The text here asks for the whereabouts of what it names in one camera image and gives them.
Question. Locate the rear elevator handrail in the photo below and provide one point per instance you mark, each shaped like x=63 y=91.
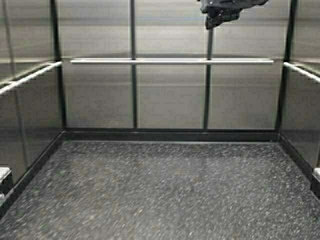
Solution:
x=174 y=61

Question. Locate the robot base left corner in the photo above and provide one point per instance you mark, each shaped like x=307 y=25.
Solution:
x=6 y=181

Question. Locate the robot base right corner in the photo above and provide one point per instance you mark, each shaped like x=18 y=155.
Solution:
x=315 y=182

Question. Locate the left elevator handrail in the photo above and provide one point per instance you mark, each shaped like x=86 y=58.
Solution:
x=6 y=87

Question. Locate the right elevator handrail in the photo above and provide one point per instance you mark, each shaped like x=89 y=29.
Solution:
x=306 y=73

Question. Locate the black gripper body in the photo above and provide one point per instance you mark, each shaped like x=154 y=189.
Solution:
x=221 y=11

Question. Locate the elevator handrail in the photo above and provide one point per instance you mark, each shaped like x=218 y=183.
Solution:
x=6 y=87
x=174 y=61
x=306 y=73

